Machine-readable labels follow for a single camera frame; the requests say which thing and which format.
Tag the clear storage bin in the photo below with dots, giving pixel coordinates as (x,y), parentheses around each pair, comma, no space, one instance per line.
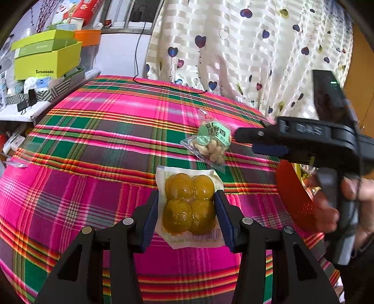
(89,57)

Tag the window frame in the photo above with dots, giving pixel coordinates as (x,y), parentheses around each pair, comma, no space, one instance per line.
(122,24)

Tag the person's right hand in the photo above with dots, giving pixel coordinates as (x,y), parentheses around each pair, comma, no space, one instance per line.
(325,210)

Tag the pink plaid blanket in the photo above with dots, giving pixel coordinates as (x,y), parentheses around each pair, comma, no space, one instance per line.
(102,140)

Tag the green label nut packet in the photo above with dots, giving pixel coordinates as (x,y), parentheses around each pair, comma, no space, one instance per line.
(210,140)

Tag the pink blossom branches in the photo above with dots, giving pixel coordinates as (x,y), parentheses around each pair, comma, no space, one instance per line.
(41,16)

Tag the white packet of yellow balls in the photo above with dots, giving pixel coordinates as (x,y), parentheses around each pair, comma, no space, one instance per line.
(184,201)

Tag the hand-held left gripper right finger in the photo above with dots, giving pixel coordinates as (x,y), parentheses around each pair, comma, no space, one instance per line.
(226,222)

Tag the black binder clip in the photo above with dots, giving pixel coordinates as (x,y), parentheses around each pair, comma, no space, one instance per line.
(24,103)

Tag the orange box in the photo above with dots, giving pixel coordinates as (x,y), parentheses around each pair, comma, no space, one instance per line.
(87,38)

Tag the black power adapter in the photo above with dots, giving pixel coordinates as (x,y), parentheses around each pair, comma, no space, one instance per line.
(136,15)

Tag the colourful picture bag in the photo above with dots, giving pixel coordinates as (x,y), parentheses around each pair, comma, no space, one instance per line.
(65,11)

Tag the red plastic basin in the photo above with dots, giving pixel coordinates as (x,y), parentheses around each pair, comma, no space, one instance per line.
(292,198)

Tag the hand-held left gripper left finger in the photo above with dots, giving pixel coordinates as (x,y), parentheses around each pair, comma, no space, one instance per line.
(150,222)

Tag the flat green box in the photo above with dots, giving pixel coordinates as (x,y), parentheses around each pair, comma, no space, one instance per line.
(41,43)

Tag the deep green box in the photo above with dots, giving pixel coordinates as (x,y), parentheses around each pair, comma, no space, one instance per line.
(43,65)

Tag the heart print curtain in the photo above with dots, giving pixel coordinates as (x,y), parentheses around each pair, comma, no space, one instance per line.
(233,43)

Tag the striped cardboard box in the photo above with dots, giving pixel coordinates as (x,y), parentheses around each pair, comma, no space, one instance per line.
(55,90)

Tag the clear plastic wrapper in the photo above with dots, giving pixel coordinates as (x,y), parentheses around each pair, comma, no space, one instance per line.
(16,163)

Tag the red plastic package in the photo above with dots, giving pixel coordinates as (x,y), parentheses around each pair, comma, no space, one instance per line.
(87,8)

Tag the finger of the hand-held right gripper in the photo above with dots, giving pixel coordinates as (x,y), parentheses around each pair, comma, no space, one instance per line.
(270,150)
(257,134)

